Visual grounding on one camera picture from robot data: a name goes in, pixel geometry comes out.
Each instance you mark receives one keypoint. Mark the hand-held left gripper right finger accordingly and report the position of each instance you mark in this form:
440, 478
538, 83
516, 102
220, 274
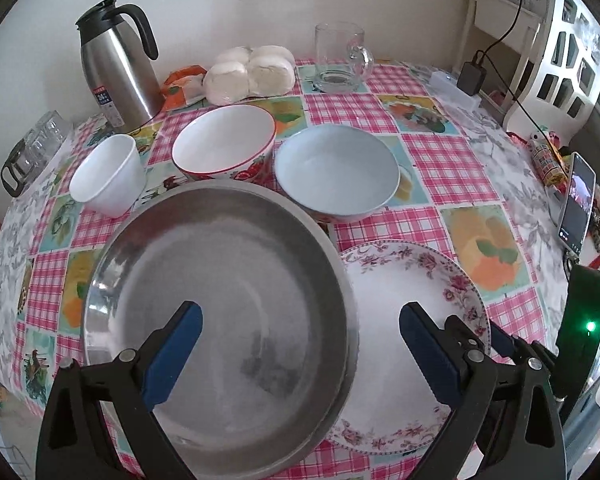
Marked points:
425, 355

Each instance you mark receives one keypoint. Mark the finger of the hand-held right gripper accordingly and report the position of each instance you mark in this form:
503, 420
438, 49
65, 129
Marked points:
501, 345

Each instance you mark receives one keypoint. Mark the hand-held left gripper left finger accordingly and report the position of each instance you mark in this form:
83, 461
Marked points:
175, 355

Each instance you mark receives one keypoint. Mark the floral rimmed white plate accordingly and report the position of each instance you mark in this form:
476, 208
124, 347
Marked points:
395, 280

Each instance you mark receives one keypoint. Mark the stainless steel basin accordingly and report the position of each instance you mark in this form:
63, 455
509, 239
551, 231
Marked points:
230, 270

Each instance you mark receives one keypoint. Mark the small white cup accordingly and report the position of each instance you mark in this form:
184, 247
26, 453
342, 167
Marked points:
107, 175

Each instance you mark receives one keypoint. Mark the light blue bowl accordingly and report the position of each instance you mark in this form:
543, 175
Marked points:
335, 170

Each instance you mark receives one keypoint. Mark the red floral bowl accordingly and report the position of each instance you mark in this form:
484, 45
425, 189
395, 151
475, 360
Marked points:
220, 140

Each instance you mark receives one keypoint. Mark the smartphone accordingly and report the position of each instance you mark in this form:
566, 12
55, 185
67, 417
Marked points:
577, 200

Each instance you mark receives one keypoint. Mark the small red white bottle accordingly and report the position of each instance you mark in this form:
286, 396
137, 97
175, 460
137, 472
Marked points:
547, 162

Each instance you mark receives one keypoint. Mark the pink checkered fruit tablecloth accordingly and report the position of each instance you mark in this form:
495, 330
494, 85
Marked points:
430, 160

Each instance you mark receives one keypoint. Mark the white cut-out chair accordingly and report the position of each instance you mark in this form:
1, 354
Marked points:
530, 105

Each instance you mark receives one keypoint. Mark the small clear glass cup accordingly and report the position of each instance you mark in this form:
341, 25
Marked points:
36, 142
55, 125

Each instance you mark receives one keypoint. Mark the black charger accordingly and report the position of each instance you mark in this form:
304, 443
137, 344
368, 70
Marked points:
470, 77

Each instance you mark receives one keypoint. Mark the orange snack packet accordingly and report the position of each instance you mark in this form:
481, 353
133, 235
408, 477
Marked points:
180, 91

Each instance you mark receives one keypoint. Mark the bag of white buns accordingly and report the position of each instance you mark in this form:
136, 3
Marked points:
250, 77

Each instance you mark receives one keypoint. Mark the stainless steel thermos jug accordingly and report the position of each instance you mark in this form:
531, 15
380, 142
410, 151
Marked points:
115, 60

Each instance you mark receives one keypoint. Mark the white shelf stand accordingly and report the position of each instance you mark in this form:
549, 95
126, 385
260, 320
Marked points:
500, 15

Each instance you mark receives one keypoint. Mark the clear glass mug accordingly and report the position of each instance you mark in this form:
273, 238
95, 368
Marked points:
337, 55

